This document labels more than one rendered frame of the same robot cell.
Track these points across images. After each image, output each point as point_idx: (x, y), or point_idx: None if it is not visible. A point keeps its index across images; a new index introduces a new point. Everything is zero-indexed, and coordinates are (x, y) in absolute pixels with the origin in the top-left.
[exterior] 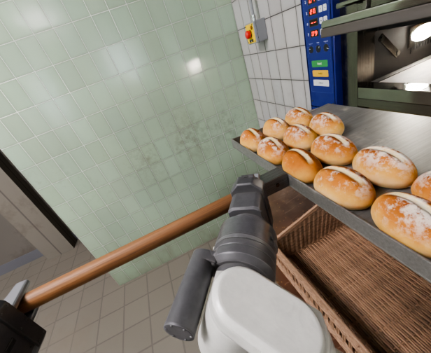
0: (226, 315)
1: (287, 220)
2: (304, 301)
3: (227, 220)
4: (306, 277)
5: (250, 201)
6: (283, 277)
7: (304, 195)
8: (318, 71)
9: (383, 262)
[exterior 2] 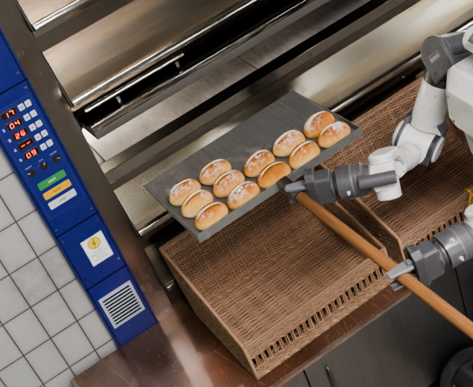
0: (388, 152)
1: (176, 380)
2: (308, 345)
3: (337, 176)
4: (278, 344)
5: (323, 171)
6: (278, 370)
7: (300, 175)
8: (52, 189)
9: (259, 284)
